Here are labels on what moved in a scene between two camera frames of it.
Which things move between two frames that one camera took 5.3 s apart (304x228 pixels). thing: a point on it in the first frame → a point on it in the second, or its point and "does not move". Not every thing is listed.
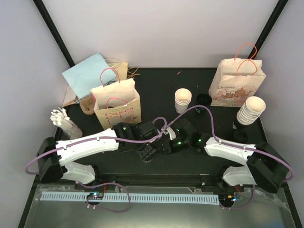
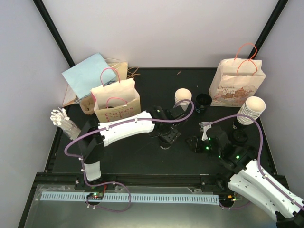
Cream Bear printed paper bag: [235, 80] does not move
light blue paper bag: [89, 74] does not move
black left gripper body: [145, 154] → [167, 137]
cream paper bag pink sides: [117, 104] does not move
